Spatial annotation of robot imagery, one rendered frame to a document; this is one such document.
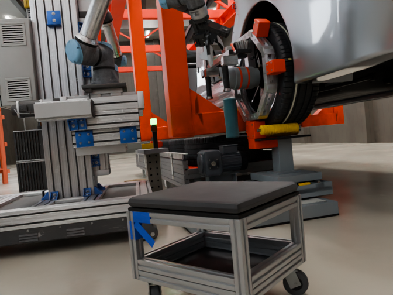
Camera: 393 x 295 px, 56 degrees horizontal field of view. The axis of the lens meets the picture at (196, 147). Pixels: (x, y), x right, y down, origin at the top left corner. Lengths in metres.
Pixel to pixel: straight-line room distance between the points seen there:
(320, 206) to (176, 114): 1.18
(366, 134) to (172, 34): 7.61
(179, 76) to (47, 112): 1.12
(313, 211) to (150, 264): 1.23
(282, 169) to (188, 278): 1.51
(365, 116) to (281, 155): 7.50
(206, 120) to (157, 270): 1.78
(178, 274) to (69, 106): 1.12
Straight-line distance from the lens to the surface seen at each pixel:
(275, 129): 2.29
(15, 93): 2.25
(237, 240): 0.89
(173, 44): 2.76
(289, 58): 2.18
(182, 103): 2.70
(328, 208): 2.19
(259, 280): 0.98
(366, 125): 9.83
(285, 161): 2.43
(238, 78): 2.31
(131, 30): 4.77
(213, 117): 2.75
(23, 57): 2.27
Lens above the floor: 0.50
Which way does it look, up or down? 1 degrees down
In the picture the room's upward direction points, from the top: 5 degrees counter-clockwise
